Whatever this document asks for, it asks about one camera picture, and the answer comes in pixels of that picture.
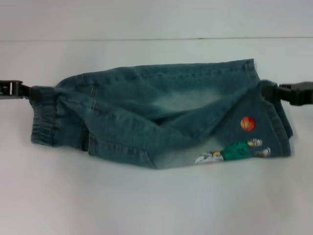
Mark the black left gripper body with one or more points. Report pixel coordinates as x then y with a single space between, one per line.
11 89

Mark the blue denim shorts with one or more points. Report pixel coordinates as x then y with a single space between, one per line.
146 110

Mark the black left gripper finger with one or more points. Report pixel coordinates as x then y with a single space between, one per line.
33 93

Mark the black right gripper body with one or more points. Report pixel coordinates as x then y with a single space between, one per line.
297 94

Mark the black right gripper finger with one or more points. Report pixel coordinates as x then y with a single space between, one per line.
270 92

